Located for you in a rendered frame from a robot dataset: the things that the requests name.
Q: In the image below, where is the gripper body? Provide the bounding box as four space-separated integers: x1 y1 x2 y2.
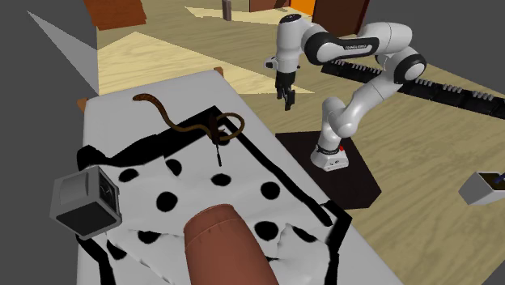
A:
274 70 298 92

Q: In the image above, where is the brown and orange cabinet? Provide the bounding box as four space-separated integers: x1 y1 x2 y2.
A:
248 0 317 17

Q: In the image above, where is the brown belt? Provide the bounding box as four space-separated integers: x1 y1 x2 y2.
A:
132 92 246 168

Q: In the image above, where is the dark brown wooden door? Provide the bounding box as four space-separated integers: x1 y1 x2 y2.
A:
311 0 372 37

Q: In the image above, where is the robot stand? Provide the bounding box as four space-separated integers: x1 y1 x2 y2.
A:
274 131 383 211

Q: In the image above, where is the white blanket with black spots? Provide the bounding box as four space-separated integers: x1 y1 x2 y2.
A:
76 104 354 285

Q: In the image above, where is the long black toothed bar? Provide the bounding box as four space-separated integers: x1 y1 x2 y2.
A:
320 58 505 120

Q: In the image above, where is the brown bolster pillow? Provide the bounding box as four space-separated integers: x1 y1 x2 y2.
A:
183 203 291 285

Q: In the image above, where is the brown wooden furniture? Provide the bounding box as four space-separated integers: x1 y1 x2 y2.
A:
82 0 148 32

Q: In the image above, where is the grey open box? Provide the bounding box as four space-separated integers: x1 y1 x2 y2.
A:
457 170 505 206

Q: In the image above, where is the grey cube clock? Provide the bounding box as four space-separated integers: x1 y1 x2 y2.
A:
49 165 123 241

